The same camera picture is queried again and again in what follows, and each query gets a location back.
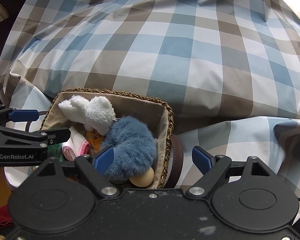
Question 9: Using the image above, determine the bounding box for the cream soft ball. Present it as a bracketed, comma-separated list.
[128, 167, 155, 188]

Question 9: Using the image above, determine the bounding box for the green white plush toy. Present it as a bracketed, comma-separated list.
[48, 142, 65, 161]

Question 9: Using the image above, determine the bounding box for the woven basket with fabric lining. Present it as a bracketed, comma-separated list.
[26, 88, 185, 189]

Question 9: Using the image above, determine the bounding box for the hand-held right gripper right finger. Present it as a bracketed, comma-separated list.
[186, 145, 276, 197]

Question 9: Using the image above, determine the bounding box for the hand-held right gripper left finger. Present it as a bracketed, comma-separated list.
[31, 146, 118, 196]

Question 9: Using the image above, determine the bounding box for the blue fluffy plush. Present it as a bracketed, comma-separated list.
[101, 116, 158, 183]

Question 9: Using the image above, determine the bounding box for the white fluffy plush toy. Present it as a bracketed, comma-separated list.
[58, 95, 116, 136]

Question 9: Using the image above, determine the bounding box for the yellow drawstring pouch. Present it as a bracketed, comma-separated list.
[86, 129, 107, 153]

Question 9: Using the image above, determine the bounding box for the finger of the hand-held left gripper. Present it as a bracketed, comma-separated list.
[0, 124, 71, 167]
[0, 104, 40, 131]

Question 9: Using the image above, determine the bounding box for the dark red cloth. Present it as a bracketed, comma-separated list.
[0, 204, 14, 232]

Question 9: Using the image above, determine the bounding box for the pink white cloth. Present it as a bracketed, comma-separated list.
[62, 126, 91, 161]

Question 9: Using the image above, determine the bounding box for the checked blanket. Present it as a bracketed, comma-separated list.
[0, 0, 300, 188]

